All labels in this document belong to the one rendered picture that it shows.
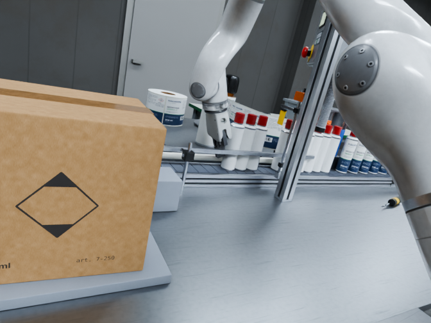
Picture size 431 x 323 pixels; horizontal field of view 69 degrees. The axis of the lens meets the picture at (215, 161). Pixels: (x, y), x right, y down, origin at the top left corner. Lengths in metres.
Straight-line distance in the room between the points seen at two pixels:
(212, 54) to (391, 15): 0.45
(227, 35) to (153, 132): 0.48
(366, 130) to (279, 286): 0.38
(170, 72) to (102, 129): 3.40
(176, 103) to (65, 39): 2.19
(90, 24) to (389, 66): 3.35
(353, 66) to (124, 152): 0.34
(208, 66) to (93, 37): 2.82
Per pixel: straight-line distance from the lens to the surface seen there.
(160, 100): 1.55
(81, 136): 0.48
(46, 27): 3.57
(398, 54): 0.44
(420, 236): 0.47
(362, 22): 0.59
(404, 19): 0.60
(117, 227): 0.55
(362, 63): 0.44
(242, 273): 0.69
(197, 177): 1.01
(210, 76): 0.88
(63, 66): 3.61
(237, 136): 1.06
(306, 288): 0.73
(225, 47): 0.89
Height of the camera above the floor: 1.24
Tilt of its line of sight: 18 degrees down
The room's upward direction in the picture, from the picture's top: 13 degrees clockwise
